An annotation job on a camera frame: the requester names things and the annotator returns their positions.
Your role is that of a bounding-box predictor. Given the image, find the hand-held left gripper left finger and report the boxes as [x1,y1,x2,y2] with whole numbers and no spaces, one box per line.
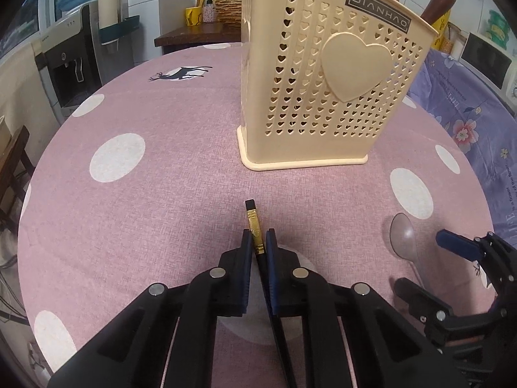
[46,228,255,388]

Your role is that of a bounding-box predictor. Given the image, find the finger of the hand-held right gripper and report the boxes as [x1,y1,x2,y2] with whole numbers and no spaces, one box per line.
[435,230,517,292]
[394,277,501,344]

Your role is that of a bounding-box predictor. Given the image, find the purple floral cloth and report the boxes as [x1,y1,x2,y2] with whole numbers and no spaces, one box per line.
[406,48,517,251]

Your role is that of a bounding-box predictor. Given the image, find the black chopstick with gold band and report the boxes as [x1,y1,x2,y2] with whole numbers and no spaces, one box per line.
[245,199,297,388]

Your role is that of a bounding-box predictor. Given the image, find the dark wooden chair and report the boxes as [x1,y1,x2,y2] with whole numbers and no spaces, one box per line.
[0,125,35,227]

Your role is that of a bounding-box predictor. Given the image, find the yellow packet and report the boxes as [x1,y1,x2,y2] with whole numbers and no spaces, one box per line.
[432,18,452,51]

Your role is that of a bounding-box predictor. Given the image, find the white microwave oven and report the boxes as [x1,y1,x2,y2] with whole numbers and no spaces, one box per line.
[460,31,517,95]

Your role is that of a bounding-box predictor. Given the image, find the dark wooden counter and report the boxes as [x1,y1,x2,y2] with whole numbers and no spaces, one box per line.
[154,22,243,55]

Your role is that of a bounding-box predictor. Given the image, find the woven wicker basket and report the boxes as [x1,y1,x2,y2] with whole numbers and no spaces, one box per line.
[214,0,243,29]

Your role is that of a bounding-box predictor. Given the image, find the teal wall rack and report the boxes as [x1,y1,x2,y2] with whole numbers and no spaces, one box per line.
[98,15,142,45]

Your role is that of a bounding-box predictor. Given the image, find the cream perforated utensil holder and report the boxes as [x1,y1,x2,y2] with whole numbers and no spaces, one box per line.
[236,0,441,171]

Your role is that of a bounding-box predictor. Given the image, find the white cutting board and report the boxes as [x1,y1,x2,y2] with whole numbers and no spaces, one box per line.
[99,0,122,29]

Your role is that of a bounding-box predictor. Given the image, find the brown wooden utensil handles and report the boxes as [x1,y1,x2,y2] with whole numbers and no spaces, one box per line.
[420,0,459,27]

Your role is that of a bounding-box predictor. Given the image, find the pink polka dot tablecloth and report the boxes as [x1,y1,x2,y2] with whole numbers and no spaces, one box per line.
[18,42,497,388]

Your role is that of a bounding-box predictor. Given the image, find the grey plastic spoon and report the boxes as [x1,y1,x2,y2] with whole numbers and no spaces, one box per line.
[389,212,425,289]

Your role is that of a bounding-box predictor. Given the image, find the white and black water dispenser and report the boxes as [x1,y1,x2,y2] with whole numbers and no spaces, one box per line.
[34,4,103,120]

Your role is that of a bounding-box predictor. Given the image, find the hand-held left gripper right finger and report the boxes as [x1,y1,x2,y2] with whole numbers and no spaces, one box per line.
[264,228,471,388]

